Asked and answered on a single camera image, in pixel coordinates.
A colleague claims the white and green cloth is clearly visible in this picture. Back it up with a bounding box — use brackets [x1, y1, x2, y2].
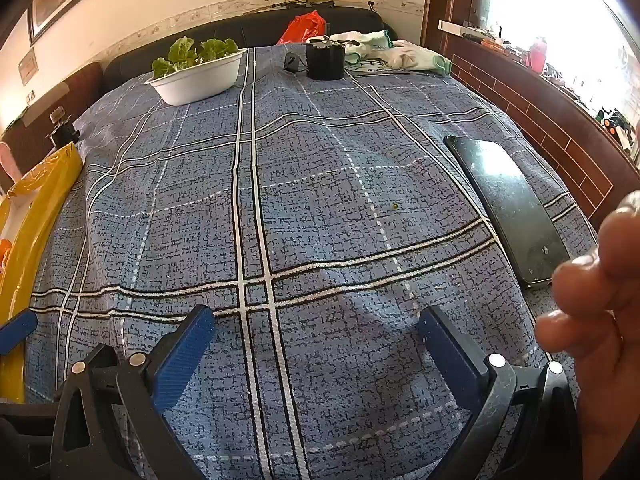
[327, 30, 453, 77]

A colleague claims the black sofa back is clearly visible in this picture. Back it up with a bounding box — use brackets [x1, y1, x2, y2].
[102, 6, 398, 91]

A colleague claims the red plastic bag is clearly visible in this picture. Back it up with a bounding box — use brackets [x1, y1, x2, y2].
[276, 10, 326, 46]

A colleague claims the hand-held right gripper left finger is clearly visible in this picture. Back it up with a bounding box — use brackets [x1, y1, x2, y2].
[50, 304, 216, 480]

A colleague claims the wooden cabinet with clutter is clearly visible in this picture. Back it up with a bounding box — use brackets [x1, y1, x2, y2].
[440, 22, 640, 231]

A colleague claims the pink bottle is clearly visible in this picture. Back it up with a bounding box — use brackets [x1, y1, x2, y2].
[526, 37, 548, 73]

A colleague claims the black smartphone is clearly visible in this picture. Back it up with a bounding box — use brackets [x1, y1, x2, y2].
[443, 135, 570, 288]

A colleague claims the green lettuce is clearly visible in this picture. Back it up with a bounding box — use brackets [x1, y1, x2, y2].
[151, 36, 240, 80]

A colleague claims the small wall plaque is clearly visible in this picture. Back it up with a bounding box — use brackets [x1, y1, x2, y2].
[17, 50, 40, 86]

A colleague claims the person's right hand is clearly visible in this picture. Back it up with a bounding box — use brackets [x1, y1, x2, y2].
[535, 195, 640, 480]

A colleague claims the yellow rimmed tray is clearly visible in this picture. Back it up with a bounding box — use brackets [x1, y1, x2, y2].
[0, 142, 83, 406]

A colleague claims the green toy tractor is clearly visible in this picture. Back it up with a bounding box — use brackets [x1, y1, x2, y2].
[597, 107, 632, 136]

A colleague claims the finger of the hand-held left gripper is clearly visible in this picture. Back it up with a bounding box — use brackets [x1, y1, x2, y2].
[0, 310, 39, 357]

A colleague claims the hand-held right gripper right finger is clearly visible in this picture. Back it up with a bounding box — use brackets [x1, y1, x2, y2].
[417, 305, 583, 480]

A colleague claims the black cup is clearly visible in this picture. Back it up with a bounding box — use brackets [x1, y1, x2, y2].
[305, 36, 347, 81]

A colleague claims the white bowl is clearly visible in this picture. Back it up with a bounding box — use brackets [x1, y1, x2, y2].
[145, 49, 248, 107]

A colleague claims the blue plaid blanket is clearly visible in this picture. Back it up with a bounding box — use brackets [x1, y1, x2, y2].
[22, 45, 601, 480]

